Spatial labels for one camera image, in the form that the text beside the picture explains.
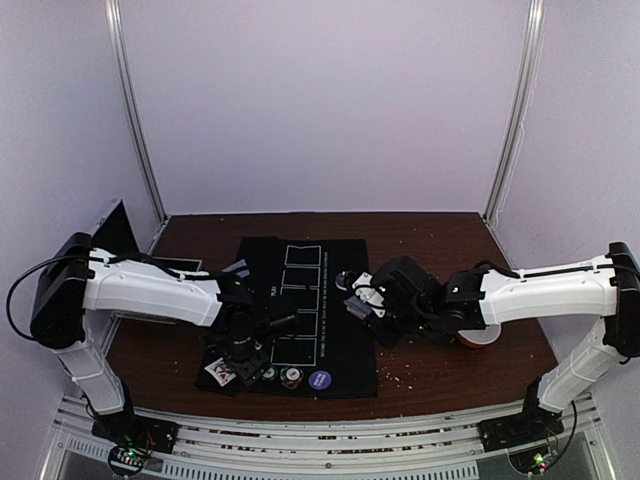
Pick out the mixed colour chip stack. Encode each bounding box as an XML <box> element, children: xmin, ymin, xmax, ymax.
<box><xmin>280</xmin><ymin>366</ymin><xmax>304</xmax><ymax>390</ymax></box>

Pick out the aluminium frame post right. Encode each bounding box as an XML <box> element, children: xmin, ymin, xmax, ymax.
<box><xmin>484</xmin><ymin>0</ymin><xmax>546</xmax><ymax>227</ymax></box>

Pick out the orange white bowl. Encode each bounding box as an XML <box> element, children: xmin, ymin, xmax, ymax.
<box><xmin>456</xmin><ymin>325</ymin><xmax>502</xmax><ymax>349</ymax></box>

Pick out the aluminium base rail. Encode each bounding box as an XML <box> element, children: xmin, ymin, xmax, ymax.
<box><xmin>49</xmin><ymin>392</ymin><xmax>601</xmax><ymax>480</ymax></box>

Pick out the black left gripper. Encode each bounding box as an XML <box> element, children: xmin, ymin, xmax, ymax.
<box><xmin>205</xmin><ymin>331</ymin><xmax>271</xmax><ymax>387</ymax></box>

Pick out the black poker play mat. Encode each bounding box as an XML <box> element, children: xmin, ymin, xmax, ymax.
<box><xmin>193</xmin><ymin>236</ymin><xmax>379</xmax><ymax>400</ymax></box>

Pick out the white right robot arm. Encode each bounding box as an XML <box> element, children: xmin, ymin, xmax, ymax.
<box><xmin>335</xmin><ymin>242</ymin><xmax>639</xmax><ymax>451</ymax></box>

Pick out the dark dealer button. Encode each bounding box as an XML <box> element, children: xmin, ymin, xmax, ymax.
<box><xmin>335</xmin><ymin>270</ymin><xmax>357</xmax><ymax>291</ymax></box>

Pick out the aluminium frame post left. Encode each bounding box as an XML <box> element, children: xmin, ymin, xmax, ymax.
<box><xmin>104</xmin><ymin>0</ymin><xmax>169</xmax><ymax>223</ymax></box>

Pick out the face up playing card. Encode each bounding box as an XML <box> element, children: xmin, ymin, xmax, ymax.
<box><xmin>204</xmin><ymin>358</ymin><xmax>237</xmax><ymax>387</ymax></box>

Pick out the aluminium poker chip case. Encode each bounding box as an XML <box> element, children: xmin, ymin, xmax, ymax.
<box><xmin>82</xmin><ymin>200</ymin><xmax>220</xmax><ymax>326</ymax></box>

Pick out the aluminium frame post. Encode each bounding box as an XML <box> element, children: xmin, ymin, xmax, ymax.
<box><xmin>104</xmin><ymin>0</ymin><xmax>169</xmax><ymax>223</ymax></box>
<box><xmin>484</xmin><ymin>0</ymin><xmax>546</xmax><ymax>227</ymax></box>

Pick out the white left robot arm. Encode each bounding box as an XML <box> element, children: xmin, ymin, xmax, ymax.
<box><xmin>6</xmin><ymin>232</ymin><xmax>298</xmax><ymax>448</ymax></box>

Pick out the blue backed playing card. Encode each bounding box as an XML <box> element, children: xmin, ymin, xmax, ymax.
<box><xmin>223</xmin><ymin>259</ymin><xmax>250</xmax><ymax>278</ymax></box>

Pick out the purple small blind button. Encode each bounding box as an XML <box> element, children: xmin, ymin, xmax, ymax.
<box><xmin>308</xmin><ymin>370</ymin><xmax>333</xmax><ymax>391</ymax></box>

